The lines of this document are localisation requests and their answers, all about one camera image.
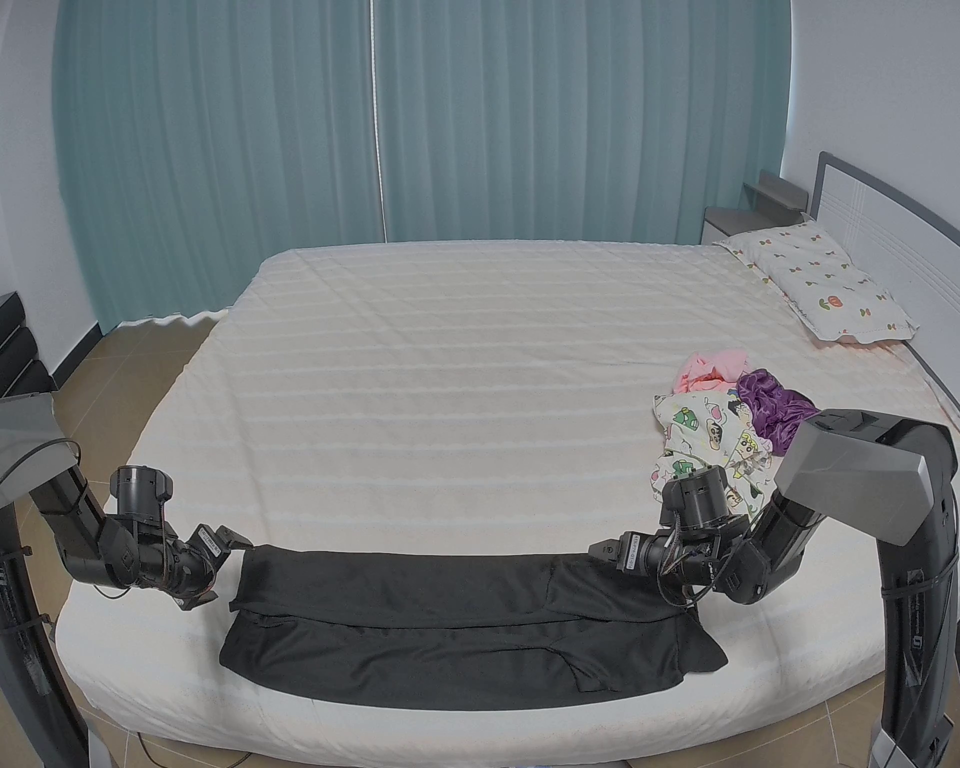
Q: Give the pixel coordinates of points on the bed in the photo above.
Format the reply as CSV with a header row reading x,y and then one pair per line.
x,y
450,375

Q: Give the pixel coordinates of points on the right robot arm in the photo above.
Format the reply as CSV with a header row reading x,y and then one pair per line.
x,y
847,465

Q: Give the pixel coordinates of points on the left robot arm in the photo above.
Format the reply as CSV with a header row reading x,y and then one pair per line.
x,y
82,540

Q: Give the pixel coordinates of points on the blue-green curtain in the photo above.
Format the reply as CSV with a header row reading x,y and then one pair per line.
x,y
210,150
585,112

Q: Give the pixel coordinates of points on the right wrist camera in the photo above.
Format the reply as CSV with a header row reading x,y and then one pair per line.
x,y
669,501

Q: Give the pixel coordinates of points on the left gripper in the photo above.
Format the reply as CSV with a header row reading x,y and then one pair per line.
x,y
199,562

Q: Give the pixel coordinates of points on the black T-shirt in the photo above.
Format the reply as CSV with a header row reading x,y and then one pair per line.
x,y
450,645

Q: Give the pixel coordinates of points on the white printed pyjama top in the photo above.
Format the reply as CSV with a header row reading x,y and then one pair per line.
x,y
697,435

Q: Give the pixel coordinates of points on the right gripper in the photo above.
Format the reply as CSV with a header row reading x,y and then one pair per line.
x,y
649,556

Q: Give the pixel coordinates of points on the grey bedside table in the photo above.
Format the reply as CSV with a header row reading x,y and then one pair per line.
x,y
731,221

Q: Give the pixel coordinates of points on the black chest of drawers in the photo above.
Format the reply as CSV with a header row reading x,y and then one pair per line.
x,y
22,345

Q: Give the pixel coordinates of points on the purple garment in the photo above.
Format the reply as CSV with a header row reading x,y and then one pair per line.
x,y
776,409

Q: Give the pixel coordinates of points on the white printed pillow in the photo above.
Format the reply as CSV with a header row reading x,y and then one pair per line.
x,y
817,277

